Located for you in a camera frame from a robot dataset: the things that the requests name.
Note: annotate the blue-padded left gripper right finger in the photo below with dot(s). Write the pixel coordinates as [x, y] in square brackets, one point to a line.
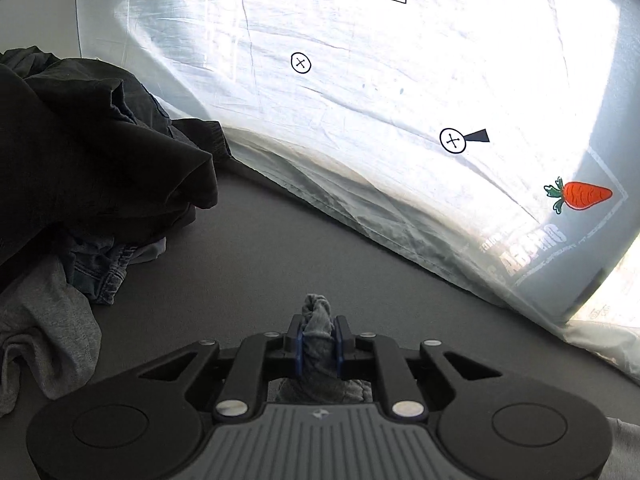
[378, 360]

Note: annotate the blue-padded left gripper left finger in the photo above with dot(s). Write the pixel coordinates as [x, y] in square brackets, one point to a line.
[245, 372]

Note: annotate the light grey garment in pile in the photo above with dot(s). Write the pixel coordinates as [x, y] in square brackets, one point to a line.
[48, 326]

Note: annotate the grey sweatpants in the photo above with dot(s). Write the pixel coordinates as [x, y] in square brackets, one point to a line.
[319, 382]

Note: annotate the dark grey garment on pile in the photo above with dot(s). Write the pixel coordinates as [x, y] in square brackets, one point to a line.
[87, 153]

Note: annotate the white printed plastic curtain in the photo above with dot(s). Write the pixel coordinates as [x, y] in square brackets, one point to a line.
[493, 142]

